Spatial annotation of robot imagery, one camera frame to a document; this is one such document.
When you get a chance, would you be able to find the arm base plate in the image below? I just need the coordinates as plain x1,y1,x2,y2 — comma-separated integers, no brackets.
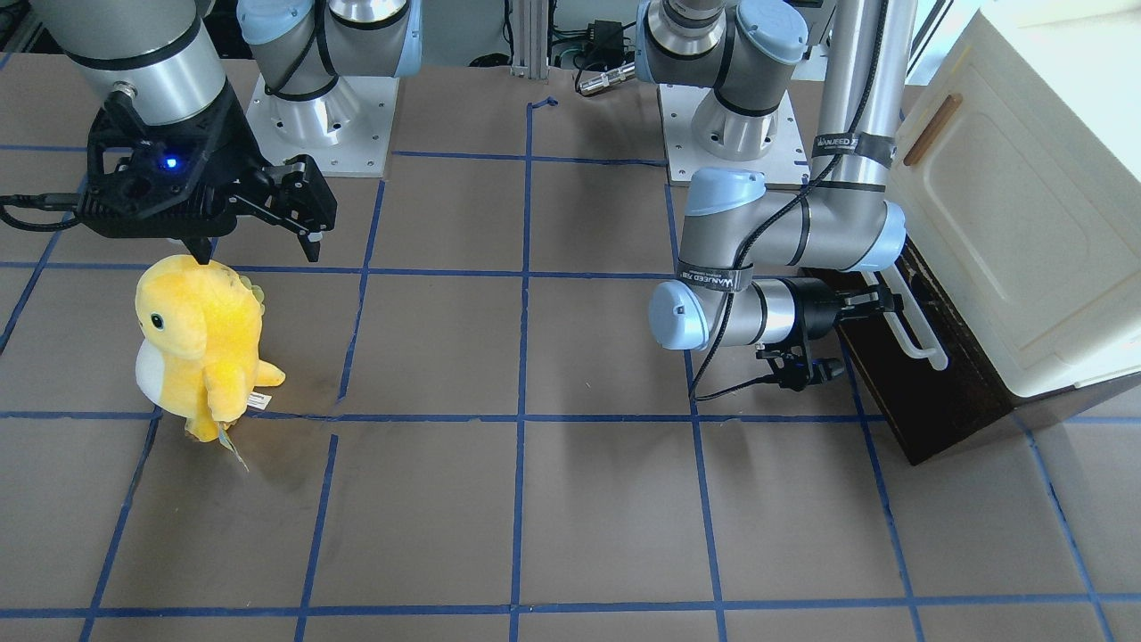
659,86,810,190
246,78,400,177

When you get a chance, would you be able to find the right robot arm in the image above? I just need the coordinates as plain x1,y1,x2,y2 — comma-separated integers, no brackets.
29,1,423,265

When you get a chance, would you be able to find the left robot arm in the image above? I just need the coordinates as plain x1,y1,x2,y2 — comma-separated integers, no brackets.
636,1,916,350

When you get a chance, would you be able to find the dark wooden drawer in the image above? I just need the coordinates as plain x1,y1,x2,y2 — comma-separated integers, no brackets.
837,241,1023,465

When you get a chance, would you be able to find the dark wooden drawer cabinet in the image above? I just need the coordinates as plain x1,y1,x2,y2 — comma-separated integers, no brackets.
869,368,1140,465

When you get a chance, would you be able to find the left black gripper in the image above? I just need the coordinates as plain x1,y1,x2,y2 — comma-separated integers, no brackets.
788,273,903,346

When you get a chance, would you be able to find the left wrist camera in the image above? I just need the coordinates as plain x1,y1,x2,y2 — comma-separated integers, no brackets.
755,349,845,391

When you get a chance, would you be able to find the yellow plush dinosaur toy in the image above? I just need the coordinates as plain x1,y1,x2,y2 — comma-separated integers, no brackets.
135,253,286,446

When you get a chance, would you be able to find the white plastic storage box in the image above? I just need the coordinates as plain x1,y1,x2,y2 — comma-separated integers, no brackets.
888,1,1140,398

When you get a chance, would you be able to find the aluminium frame post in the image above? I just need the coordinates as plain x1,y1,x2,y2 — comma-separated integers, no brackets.
508,0,551,82

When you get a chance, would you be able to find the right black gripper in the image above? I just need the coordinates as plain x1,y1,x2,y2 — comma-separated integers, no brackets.
76,86,338,267

